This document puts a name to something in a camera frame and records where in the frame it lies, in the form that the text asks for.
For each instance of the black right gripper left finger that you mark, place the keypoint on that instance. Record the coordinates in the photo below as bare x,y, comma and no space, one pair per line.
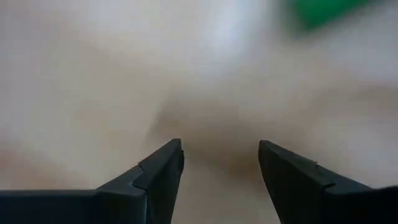
124,202

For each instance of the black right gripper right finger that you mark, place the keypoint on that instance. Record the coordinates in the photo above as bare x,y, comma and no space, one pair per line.
311,199

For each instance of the green wooden cylinder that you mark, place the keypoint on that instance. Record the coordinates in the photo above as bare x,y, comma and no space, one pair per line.
323,11

